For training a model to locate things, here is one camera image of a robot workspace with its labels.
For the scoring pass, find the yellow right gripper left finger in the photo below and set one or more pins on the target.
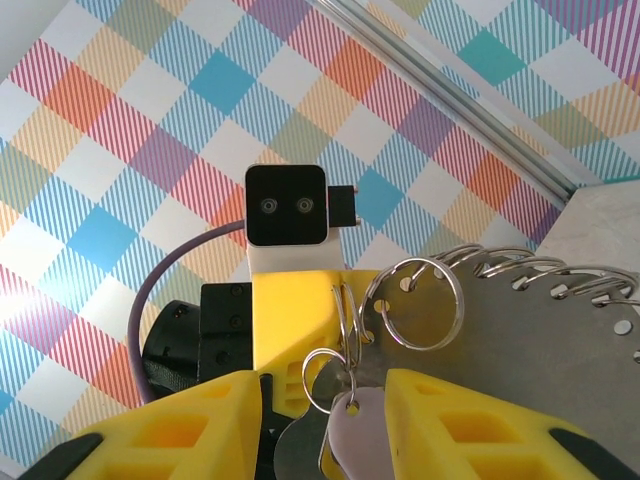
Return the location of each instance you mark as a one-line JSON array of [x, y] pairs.
[[175, 435]]

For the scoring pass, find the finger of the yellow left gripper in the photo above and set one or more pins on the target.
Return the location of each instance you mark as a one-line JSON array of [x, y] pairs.
[[362, 282], [295, 315]]

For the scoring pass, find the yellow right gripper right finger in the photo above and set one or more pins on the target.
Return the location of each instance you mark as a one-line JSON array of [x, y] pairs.
[[475, 440]]

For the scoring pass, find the metal disc with split rings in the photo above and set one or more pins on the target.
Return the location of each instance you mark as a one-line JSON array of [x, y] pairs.
[[525, 340]]

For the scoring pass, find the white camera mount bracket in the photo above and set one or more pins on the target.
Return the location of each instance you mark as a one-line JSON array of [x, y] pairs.
[[295, 260]]

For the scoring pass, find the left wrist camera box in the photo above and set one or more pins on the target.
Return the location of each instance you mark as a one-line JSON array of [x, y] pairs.
[[285, 205]]

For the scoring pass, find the aluminium left frame post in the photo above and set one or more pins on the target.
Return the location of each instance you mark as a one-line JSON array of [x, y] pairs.
[[450, 87]]

